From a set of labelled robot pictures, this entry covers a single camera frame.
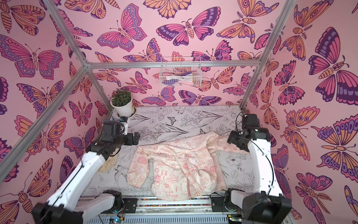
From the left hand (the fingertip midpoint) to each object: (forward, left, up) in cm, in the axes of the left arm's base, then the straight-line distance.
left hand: (133, 133), depth 80 cm
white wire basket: (+42, -27, +14) cm, 52 cm away
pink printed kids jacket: (-15, -28, -16) cm, 35 cm away
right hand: (-6, -58, 0) cm, 58 cm away
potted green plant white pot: (+31, +17, -4) cm, 35 cm away
